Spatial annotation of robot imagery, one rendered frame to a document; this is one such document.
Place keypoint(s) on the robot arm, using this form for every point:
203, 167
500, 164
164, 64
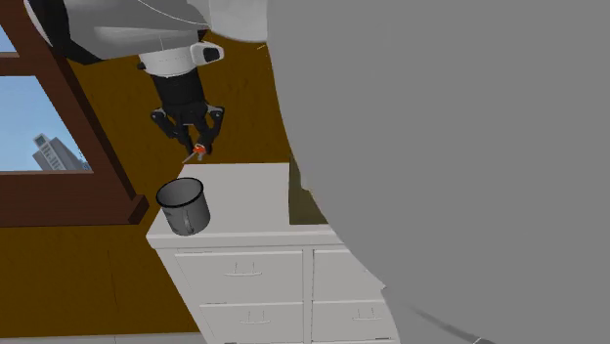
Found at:
429, 143

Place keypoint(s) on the brown framed window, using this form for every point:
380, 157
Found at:
33, 119

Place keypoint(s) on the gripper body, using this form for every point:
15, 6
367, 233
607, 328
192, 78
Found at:
182, 97

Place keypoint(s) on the grey metal mug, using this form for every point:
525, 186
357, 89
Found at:
187, 212

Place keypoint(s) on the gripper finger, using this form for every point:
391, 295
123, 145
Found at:
213, 125
170, 126

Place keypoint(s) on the white chest of drawers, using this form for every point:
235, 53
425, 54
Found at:
243, 195

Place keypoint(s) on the orange and grey key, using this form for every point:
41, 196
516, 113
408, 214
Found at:
198, 150

